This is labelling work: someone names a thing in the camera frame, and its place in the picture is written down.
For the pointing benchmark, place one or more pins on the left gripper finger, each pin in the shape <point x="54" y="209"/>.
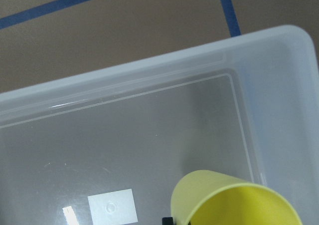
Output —
<point x="167" y="221"/>

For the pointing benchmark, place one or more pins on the yellow plastic cup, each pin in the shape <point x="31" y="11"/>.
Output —
<point x="206" y="197"/>

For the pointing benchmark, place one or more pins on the translucent plastic box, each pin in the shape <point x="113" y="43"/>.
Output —
<point x="109" y="146"/>

